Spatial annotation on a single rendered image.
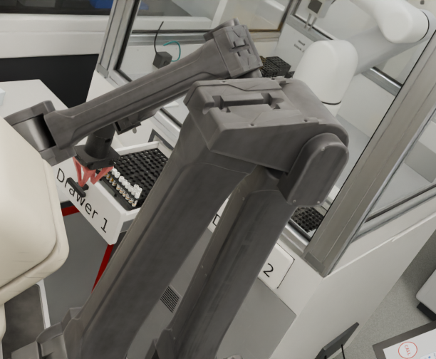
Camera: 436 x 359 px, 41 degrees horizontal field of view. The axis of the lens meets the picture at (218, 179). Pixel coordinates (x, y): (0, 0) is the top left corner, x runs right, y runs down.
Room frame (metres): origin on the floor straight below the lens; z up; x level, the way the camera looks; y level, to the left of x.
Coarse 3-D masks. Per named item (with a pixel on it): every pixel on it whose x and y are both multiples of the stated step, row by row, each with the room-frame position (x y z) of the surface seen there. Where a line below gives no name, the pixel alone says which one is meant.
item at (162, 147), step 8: (144, 144) 1.49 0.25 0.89; (152, 144) 1.51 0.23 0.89; (160, 144) 1.53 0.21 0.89; (120, 152) 1.41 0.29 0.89; (128, 152) 1.44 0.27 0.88; (168, 152) 1.51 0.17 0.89; (104, 184) 1.30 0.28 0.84; (112, 192) 1.28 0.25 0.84; (120, 200) 1.27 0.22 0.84; (128, 208) 1.25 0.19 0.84; (128, 216) 1.15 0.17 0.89; (128, 224) 1.16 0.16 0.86; (120, 232) 1.14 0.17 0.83
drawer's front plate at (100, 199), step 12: (72, 168) 1.21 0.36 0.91; (72, 192) 1.20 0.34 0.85; (96, 192) 1.15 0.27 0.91; (84, 204) 1.17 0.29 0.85; (96, 204) 1.15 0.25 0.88; (108, 204) 1.12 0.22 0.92; (84, 216) 1.16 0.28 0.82; (96, 216) 1.14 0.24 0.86; (108, 216) 1.12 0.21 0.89; (120, 216) 1.10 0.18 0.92; (96, 228) 1.13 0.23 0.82; (108, 228) 1.11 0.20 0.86; (120, 228) 1.11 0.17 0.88; (108, 240) 1.10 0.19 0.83
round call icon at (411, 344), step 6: (408, 342) 0.98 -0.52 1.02; (414, 342) 0.98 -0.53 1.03; (396, 348) 0.97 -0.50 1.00; (402, 348) 0.97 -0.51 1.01; (408, 348) 0.97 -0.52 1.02; (414, 348) 0.96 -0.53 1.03; (402, 354) 0.96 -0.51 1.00; (408, 354) 0.95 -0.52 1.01; (414, 354) 0.95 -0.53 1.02; (420, 354) 0.95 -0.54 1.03
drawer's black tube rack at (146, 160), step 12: (120, 156) 1.37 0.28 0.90; (132, 156) 1.39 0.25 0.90; (144, 156) 1.42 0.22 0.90; (156, 156) 1.45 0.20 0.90; (120, 168) 1.32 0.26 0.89; (132, 168) 1.34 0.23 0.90; (144, 168) 1.36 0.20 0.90; (156, 168) 1.39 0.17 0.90; (108, 180) 1.28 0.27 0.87; (132, 180) 1.28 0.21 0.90; (144, 180) 1.31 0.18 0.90; (156, 180) 1.33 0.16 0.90; (144, 192) 1.26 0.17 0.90
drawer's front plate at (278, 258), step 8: (216, 224) 1.33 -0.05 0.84; (280, 248) 1.24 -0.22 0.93; (272, 256) 1.23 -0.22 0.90; (280, 256) 1.22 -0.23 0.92; (288, 256) 1.22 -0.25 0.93; (264, 264) 1.23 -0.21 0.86; (272, 264) 1.22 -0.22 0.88; (280, 264) 1.21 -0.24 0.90; (288, 264) 1.20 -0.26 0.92; (272, 272) 1.22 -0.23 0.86; (280, 272) 1.21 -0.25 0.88; (264, 280) 1.22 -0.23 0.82; (272, 280) 1.21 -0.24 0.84; (280, 280) 1.21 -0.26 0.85
